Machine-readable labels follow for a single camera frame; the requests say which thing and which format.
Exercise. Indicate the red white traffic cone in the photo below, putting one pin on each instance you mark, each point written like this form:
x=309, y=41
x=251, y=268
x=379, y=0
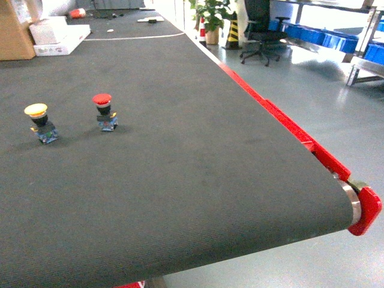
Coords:
x=202, y=36

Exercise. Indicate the yellow black striped post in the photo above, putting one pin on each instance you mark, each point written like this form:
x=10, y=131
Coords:
x=232, y=42

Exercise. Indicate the yellow push button switch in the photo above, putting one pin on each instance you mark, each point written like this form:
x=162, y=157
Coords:
x=43, y=128

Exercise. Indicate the red conveyor side rail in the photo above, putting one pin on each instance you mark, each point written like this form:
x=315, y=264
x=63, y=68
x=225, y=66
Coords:
x=370, y=202

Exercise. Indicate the black office chair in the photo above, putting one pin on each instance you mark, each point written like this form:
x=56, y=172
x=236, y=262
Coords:
x=257, y=30

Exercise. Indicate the large cardboard box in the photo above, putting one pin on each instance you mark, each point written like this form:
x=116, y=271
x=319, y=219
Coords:
x=16, y=40

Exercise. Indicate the potted green plant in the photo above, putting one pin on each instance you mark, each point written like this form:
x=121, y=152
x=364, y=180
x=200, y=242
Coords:
x=213, y=13

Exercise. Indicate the white flat carton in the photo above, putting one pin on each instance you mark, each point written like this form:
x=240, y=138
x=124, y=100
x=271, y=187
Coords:
x=53, y=36

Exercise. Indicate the red push button switch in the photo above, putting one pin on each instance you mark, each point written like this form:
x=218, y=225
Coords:
x=107, y=119

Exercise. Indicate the steel flow rack shelf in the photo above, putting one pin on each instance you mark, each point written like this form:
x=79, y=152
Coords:
x=345, y=29

